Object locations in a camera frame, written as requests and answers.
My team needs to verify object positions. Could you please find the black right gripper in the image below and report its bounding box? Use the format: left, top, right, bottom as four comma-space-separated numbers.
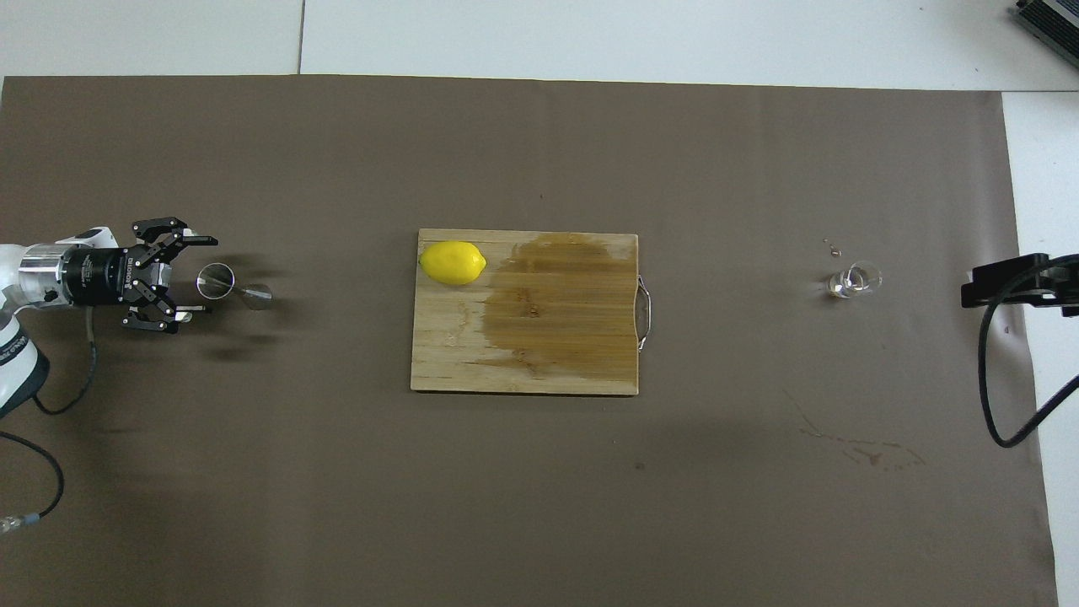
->
961, 253, 1079, 317

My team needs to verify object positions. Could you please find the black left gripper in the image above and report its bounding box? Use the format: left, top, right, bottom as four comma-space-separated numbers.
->
66, 217, 218, 335

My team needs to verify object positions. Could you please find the steel double jigger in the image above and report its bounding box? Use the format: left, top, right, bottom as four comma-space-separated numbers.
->
196, 263, 275, 311

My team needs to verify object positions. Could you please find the small clear glass beaker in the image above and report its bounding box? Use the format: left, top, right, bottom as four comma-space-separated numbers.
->
827, 261, 883, 299

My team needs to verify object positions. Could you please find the grey ribbed metal device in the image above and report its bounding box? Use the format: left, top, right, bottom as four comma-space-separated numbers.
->
1011, 0, 1079, 50

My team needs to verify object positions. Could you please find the brown paper table mat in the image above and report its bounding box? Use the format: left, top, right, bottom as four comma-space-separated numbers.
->
0, 74, 1060, 607

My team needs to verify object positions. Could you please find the yellow lemon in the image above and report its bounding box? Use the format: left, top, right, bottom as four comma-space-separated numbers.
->
419, 241, 488, 286

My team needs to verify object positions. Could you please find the wooden cutting board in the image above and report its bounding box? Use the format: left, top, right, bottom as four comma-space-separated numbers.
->
411, 228, 652, 396

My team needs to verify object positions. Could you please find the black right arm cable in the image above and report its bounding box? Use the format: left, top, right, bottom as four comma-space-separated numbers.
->
977, 274, 1079, 449

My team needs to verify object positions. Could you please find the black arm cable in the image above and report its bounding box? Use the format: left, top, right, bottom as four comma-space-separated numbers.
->
0, 305, 99, 534
977, 274, 1079, 449

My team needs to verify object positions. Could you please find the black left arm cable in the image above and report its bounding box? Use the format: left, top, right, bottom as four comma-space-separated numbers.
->
0, 305, 99, 534

